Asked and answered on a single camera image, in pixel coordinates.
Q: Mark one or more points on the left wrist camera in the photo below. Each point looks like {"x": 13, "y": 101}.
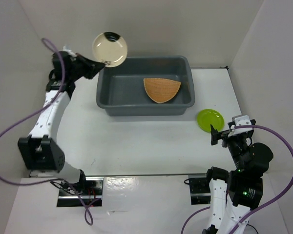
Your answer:
{"x": 67, "y": 49}

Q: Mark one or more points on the orange woven triangular basket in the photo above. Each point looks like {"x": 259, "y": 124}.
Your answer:
{"x": 161, "y": 90}

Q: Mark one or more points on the grey plastic bin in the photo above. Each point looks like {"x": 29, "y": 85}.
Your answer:
{"x": 121, "y": 92}

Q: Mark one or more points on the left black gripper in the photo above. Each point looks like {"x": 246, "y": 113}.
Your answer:
{"x": 95, "y": 67}

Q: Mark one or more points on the green round plate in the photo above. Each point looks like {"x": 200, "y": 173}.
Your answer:
{"x": 208, "y": 117}

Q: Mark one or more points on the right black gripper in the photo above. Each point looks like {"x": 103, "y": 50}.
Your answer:
{"x": 216, "y": 134}

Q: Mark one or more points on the cream plate with black mark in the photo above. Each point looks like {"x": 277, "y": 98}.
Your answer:
{"x": 110, "y": 49}

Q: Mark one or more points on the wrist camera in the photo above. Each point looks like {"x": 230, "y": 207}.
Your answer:
{"x": 239, "y": 124}
{"x": 67, "y": 49}

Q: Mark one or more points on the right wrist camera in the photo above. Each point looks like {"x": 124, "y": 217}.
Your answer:
{"x": 239, "y": 124}

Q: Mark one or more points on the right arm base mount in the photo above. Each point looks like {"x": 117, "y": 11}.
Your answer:
{"x": 199, "y": 189}

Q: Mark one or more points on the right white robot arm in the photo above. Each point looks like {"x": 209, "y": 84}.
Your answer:
{"x": 234, "y": 194}

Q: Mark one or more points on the aluminium table edge rail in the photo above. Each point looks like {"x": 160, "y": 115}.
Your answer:
{"x": 34, "y": 173}

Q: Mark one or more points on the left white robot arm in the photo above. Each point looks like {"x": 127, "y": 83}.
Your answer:
{"x": 39, "y": 149}

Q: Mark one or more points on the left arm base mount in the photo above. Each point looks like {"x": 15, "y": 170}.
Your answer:
{"x": 91, "y": 194}

